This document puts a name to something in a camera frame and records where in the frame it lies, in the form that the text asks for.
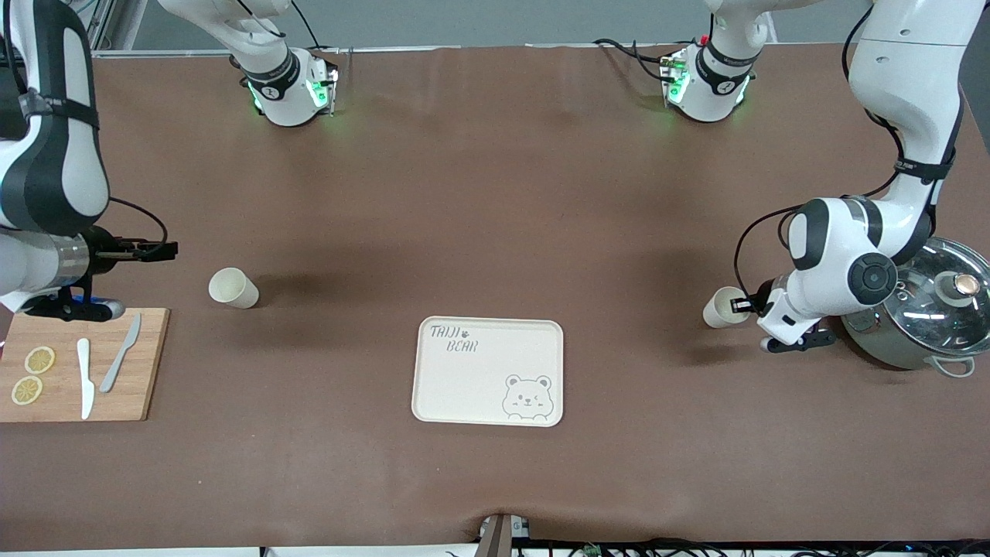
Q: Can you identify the white plastic cup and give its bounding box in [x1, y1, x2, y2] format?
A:
[208, 267, 260, 310]
[702, 286, 749, 329]

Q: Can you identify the cream bear print tray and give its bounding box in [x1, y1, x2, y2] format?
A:
[411, 316, 565, 428]

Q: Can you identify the grey plastic knife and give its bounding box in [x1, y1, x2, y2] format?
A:
[99, 313, 143, 395]

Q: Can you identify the white plastic knife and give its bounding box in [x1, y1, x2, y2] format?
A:
[77, 338, 96, 421]

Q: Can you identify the wooden cutting board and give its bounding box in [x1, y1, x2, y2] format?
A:
[0, 308, 171, 423]

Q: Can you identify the grey pot glass lid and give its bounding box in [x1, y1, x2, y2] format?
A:
[839, 237, 990, 380]

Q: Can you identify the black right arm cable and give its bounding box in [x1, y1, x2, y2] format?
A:
[108, 196, 169, 245]

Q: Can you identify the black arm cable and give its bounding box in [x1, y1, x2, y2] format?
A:
[108, 196, 169, 245]
[732, 4, 968, 304]

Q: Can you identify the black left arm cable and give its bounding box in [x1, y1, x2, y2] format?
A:
[732, 4, 968, 304]

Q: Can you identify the aluminium frame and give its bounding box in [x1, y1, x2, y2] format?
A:
[84, 0, 237, 59]

